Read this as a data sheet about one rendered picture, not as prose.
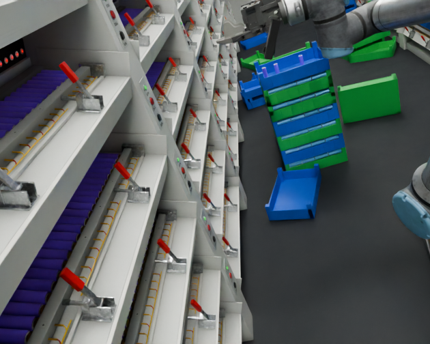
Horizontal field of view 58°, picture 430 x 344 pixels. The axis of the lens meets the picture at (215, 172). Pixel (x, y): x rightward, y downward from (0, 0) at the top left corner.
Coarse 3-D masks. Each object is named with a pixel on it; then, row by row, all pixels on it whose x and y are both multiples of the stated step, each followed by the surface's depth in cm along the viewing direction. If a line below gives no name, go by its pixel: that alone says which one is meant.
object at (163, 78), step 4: (168, 60) 147; (168, 64) 142; (172, 64) 146; (164, 68) 138; (168, 68) 138; (172, 68) 143; (164, 72) 134; (168, 72) 137; (160, 76) 131; (164, 76) 131; (160, 80) 128; (164, 80) 130; (160, 84) 124; (168, 84) 129; (156, 92) 118; (156, 96) 116
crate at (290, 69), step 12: (312, 48) 183; (276, 60) 185; (288, 60) 185; (312, 60) 183; (324, 60) 166; (288, 72) 168; (300, 72) 169; (312, 72) 169; (264, 84) 171; (276, 84) 171
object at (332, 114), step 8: (336, 104) 176; (320, 112) 179; (328, 112) 178; (336, 112) 178; (296, 120) 180; (304, 120) 180; (312, 120) 180; (320, 120) 180; (328, 120) 180; (280, 128) 182; (288, 128) 182; (296, 128) 182; (304, 128) 182; (280, 136) 184
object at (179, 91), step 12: (156, 60) 150; (180, 60) 150; (192, 60) 149; (192, 72) 149; (180, 84) 132; (168, 96) 122; (180, 96) 123; (180, 108) 115; (168, 120) 97; (180, 120) 116
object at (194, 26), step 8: (184, 16) 207; (192, 16) 207; (200, 16) 207; (184, 24) 205; (192, 24) 208; (200, 24) 209; (192, 32) 195; (200, 32) 193; (192, 40) 183; (200, 40) 184; (192, 48) 157; (200, 48) 183
